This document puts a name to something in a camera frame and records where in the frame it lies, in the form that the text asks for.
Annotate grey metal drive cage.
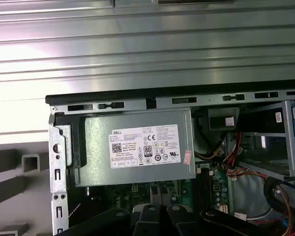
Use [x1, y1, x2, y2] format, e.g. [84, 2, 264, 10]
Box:
[236, 100, 295, 181]

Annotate thick black cable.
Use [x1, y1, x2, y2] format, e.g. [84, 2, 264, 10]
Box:
[262, 176, 295, 222]

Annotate grey parts rack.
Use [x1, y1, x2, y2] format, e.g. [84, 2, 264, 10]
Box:
[0, 147, 51, 236]

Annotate orange red power wire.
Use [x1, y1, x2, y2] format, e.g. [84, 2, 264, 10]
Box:
[274, 184, 295, 236]

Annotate yellow black power wires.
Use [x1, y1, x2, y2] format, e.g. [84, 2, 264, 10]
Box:
[193, 144, 228, 164]

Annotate black open PC case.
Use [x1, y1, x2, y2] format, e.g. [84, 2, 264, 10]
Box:
[45, 78, 295, 236]

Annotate red power wires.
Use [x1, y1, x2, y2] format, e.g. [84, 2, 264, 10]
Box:
[223, 131, 270, 181]

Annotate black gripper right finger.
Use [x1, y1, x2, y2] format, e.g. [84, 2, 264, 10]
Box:
[165, 204, 270, 236]

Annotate grey power supply unit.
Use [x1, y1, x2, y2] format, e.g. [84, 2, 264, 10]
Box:
[75, 109, 197, 188]

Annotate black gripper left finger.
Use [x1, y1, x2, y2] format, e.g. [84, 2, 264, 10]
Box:
[58, 204, 163, 236]

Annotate green motherboard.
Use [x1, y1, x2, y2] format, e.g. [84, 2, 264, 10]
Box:
[68, 161, 236, 223]

